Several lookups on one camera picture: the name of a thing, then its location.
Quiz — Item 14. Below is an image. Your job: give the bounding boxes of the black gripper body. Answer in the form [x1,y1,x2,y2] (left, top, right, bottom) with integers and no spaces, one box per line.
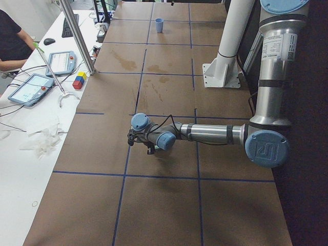
[137,135,154,151]

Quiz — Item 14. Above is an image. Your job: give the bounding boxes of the light blue plastic cup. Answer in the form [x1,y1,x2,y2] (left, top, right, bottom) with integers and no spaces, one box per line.
[155,18,164,33]

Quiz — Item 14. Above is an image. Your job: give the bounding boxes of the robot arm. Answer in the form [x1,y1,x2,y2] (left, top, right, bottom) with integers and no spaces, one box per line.
[127,1,310,168]

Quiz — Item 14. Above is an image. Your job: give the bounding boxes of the red blue yellow blocks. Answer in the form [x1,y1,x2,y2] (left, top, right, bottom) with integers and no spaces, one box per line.
[72,72,87,90]

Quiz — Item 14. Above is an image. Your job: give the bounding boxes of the crumpled white tissue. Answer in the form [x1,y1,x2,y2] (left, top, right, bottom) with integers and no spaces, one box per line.
[18,116,67,159]

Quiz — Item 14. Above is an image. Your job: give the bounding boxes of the far teach pendant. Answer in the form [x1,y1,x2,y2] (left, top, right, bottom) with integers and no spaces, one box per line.
[48,51,76,76]

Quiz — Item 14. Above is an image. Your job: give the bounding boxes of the teach pendant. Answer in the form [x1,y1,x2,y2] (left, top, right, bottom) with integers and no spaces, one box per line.
[48,51,76,76]
[8,73,54,107]

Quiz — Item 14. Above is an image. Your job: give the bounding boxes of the steel cylinder cup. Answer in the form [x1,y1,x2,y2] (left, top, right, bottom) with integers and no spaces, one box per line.
[99,23,109,33]

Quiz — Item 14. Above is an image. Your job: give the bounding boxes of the near teach pendant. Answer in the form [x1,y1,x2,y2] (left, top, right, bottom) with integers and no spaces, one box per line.
[8,73,54,107]

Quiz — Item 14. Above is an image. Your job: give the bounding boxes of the black keyboard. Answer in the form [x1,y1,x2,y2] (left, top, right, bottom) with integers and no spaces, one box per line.
[61,14,79,38]

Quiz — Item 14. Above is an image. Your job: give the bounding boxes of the black computer mouse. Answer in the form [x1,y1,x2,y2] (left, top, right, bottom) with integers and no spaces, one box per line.
[43,38,56,46]

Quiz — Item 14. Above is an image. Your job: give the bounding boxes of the metal rod grabber tool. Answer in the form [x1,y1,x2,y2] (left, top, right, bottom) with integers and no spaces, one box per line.
[33,42,80,108]

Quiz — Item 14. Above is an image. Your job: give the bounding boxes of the person in black t-shirt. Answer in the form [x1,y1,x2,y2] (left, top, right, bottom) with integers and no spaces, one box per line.
[1,10,35,72]

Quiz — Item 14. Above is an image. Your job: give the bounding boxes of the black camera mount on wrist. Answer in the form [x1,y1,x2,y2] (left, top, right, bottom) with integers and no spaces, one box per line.
[127,129,139,146]

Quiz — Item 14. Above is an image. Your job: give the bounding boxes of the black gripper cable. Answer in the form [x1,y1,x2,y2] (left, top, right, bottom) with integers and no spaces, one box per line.
[147,114,229,146]

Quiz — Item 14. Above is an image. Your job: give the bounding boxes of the white camera mast with base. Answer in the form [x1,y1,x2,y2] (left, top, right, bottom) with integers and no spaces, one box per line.
[202,0,255,88]

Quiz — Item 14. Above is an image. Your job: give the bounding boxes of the aluminium frame post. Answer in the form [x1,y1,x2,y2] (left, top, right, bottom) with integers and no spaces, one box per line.
[59,0,95,75]

